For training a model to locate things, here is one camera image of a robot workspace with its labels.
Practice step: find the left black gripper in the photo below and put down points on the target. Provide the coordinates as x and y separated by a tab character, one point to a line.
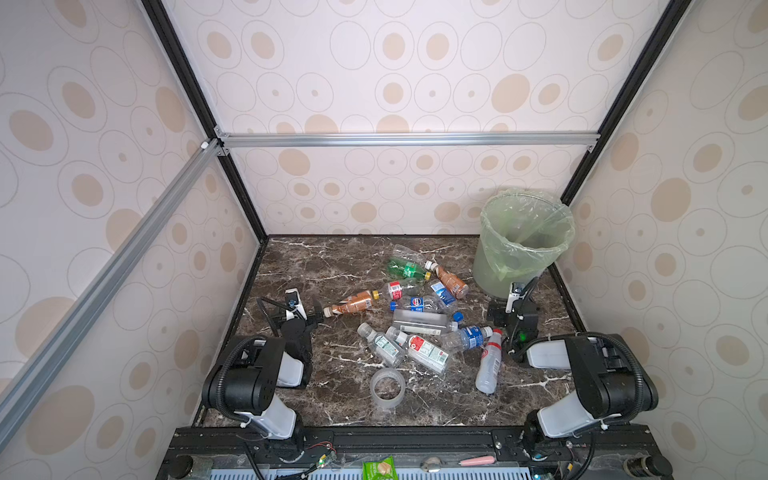
289	324

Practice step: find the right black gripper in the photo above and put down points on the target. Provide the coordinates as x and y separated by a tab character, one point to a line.
519	318

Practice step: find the white bottle red cap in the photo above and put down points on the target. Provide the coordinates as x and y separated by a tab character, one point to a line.
491	359

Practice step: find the brown coffee bottle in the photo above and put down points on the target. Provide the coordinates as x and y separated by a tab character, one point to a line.
356	303

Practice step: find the clear bottle green white label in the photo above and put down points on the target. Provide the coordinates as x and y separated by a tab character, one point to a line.
383	348

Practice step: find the clear bottle red green label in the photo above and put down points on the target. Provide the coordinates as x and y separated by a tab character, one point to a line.
420	350

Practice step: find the clear bottle red label yellow cap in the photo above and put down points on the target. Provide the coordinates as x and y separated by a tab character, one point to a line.
397	289

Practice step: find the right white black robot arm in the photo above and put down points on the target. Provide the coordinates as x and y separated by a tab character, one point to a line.
611	387

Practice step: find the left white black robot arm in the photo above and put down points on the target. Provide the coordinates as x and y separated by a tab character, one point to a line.
242	384

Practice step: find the brown Nescafe bottle near bin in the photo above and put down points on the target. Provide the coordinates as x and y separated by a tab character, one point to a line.
442	279

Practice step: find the mesh bin with green liner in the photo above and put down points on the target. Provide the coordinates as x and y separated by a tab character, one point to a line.
522	232

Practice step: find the clear bottle blue label white cap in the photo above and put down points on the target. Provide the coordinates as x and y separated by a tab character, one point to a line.
466	338

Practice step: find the blue label water bottle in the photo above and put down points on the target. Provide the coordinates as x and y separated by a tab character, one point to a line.
446	301

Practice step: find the square clear frosted bottle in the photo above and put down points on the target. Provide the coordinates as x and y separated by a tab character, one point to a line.
426	323

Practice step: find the Pepsi bottle blue cap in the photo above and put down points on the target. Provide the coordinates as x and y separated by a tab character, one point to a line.
427	303

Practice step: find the clear tape roll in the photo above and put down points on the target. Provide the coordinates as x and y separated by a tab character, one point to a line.
387	389

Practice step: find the green Sprite bottle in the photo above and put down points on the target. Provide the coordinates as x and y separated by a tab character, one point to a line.
400	268

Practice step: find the clear crushed bottle white cap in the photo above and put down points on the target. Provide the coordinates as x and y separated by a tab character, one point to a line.
408	254

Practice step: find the pink pen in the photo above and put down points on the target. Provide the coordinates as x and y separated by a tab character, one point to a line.
478	461

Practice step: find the green snack packet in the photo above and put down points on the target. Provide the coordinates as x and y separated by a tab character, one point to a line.
380	470

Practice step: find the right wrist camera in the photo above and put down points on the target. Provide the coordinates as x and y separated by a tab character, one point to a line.
517	292

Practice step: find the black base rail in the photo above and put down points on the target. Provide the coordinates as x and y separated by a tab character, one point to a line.
623	452

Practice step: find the left aluminium rail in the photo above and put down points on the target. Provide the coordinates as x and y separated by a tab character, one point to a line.
42	368

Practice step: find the aluminium rail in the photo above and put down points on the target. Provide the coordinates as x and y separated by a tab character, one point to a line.
444	139
42	368

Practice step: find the back aluminium rail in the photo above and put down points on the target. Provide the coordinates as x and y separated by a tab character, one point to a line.
444	139

